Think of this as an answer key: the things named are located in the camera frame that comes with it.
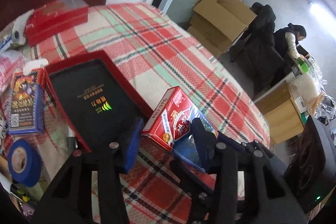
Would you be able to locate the red playing card box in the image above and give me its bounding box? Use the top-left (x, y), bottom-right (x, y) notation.
top-left (142, 86), bottom-right (218, 173)

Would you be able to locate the red box with black insert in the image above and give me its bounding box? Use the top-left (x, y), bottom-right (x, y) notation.
top-left (45, 50), bottom-right (153, 152)

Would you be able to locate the wooden desk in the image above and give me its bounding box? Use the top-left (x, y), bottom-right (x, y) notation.
top-left (255, 82), bottom-right (304, 144)

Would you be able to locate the plaid red blanket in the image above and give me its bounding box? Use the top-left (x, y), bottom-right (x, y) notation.
top-left (22, 3), bottom-right (270, 223)

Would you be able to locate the blue tape roll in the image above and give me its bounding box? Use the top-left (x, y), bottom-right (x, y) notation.
top-left (8, 139), bottom-right (42, 188)

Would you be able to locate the blue orange card box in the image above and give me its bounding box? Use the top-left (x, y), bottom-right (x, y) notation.
top-left (8, 68), bottom-right (45, 136)

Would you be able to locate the cardboard boxes stack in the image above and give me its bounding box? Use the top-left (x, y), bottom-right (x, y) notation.
top-left (187, 0), bottom-right (256, 58)

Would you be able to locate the person in black vest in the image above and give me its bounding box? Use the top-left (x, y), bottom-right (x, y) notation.
top-left (273, 23), bottom-right (306, 60)

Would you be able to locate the red gift box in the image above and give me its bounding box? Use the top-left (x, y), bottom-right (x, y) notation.
top-left (25, 0), bottom-right (89, 47)

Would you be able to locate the black camera unit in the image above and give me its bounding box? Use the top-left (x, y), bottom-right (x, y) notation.
top-left (284, 116), bottom-right (335, 213)

